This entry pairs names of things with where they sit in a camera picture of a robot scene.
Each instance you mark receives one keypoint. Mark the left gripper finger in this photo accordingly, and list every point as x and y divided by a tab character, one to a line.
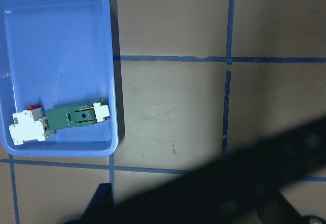
226	188

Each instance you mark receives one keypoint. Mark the green terminal block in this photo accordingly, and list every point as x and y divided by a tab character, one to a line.
78	115

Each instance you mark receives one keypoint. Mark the white circuit breaker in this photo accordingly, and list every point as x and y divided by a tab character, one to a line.
30	125

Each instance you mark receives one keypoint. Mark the blue plastic tray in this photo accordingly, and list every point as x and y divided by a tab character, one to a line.
56	53

